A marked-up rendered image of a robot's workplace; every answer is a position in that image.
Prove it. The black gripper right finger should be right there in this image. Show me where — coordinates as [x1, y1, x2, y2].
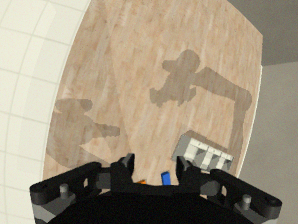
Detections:
[172, 156, 282, 224]

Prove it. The blue and white eraser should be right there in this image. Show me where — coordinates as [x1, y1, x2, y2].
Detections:
[161, 171, 171, 185]

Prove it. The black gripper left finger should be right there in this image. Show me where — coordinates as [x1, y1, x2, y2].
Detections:
[29, 153, 139, 224]

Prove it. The grey three-compartment bin rack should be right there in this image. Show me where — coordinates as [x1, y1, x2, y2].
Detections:
[172, 134, 234, 173]

